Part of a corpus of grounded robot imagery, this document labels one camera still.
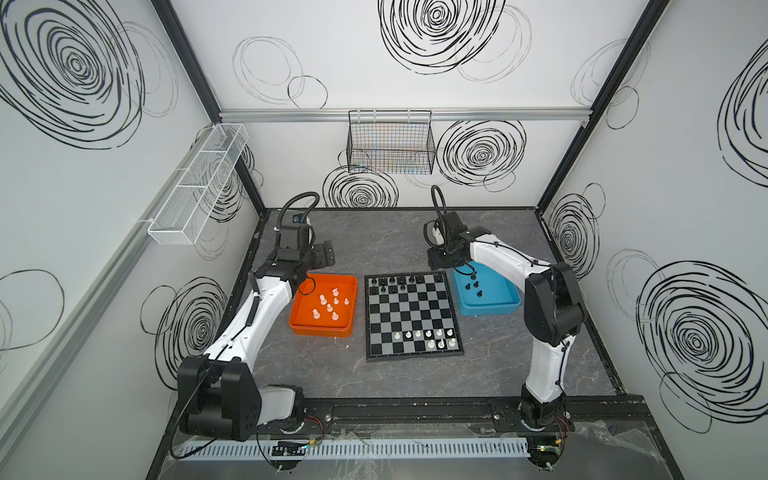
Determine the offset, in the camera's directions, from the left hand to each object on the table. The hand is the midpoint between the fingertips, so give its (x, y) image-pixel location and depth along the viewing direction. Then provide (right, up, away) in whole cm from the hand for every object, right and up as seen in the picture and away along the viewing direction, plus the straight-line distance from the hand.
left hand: (316, 248), depth 85 cm
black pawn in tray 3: (+51, -15, +11) cm, 54 cm away
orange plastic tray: (+1, -18, +7) cm, 20 cm away
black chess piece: (+50, -13, +14) cm, 53 cm away
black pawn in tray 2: (+47, -13, +12) cm, 50 cm away
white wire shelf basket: (-29, +7, -13) cm, 33 cm away
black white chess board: (+27, -21, +6) cm, 35 cm away
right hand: (+36, -4, +10) cm, 37 cm away
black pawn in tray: (+50, -10, +15) cm, 53 cm away
